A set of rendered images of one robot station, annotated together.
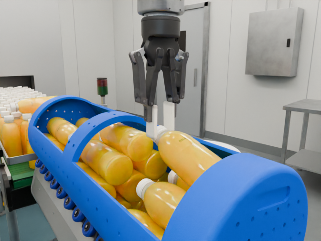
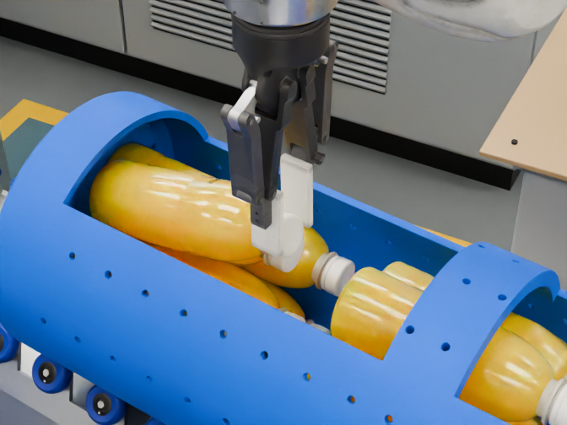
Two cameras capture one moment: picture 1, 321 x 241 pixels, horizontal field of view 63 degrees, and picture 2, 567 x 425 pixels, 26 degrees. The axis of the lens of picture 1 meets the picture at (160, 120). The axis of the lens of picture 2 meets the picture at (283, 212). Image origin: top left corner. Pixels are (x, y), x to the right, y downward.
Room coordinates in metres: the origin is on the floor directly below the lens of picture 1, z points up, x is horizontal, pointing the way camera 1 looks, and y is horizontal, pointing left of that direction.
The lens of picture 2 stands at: (1.28, -0.26, 1.95)
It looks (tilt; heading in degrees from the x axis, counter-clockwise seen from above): 42 degrees down; 161
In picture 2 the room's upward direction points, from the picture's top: straight up
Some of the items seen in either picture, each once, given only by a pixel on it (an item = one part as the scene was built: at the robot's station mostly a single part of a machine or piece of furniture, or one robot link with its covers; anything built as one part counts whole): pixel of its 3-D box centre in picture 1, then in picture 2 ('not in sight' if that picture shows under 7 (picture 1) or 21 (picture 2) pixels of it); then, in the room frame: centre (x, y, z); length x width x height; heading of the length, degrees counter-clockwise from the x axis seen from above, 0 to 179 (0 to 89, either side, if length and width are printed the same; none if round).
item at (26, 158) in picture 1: (59, 151); not in sight; (1.12, 0.46, 0.96); 0.40 x 0.01 x 0.03; 127
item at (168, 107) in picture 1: (168, 118); (267, 219); (0.55, -0.02, 1.25); 0.03 x 0.01 x 0.07; 37
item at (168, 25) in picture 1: (160, 42); (281, 53); (0.53, 0.00, 1.41); 0.08 x 0.07 x 0.09; 127
